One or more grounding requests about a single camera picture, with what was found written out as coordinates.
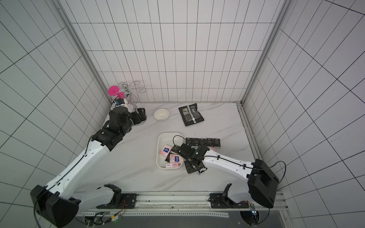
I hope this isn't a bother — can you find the black Face tissue pack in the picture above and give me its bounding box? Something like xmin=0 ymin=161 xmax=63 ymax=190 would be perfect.
xmin=185 ymin=138 xmax=193 ymax=146

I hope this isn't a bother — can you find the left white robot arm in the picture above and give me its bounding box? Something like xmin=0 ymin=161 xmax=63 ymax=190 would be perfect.
xmin=30 ymin=105 xmax=147 ymax=228

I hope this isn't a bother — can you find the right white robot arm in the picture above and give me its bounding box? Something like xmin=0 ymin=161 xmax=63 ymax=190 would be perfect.
xmin=177 ymin=143 xmax=280 ymax=209

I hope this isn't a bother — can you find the white storage box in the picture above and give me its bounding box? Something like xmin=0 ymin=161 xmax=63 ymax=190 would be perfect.
xmin=156 ymin=133 xmax=185 ymax=170

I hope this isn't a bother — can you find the pink blue tissue pack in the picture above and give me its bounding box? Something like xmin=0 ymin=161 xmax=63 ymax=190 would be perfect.
xmin=169 ymin=154 xmax=183 ymax=164

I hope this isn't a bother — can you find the lower pink blue pack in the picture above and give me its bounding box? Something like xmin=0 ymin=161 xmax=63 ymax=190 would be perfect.
xmin=165 ymin=162 xmax=180 ymax=169

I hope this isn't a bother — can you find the chrome cup stand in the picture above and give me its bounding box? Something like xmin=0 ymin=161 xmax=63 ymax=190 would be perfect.
xmin=113 ymin=81 xmax=146 ymax=126

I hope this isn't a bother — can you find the tilted pink tissue pack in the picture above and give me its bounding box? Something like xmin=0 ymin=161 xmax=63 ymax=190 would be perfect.
xmin=159 ymin=144 xmax=172 ymax=157

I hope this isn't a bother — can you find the pink cup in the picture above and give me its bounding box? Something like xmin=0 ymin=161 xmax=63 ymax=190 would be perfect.
xmin=108 ymin=85 xmax=125 ymax=99

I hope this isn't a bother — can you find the black tissue multipack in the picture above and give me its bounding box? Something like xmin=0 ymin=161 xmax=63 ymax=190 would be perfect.
xmin=179 ymin=103 xmax=204 ymax=126

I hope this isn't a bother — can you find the white bowl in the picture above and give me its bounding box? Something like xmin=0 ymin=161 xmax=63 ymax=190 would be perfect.
xmin=154 ymin=108 xmax=170 ymax=121

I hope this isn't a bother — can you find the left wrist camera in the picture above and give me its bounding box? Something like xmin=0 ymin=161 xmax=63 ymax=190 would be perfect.
xmin=115 ymin=97 xmax=128 ymax=107

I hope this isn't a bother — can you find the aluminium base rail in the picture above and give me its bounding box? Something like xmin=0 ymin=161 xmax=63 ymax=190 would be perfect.
xmin=61 ymin=190 xmax=289 ymax=219

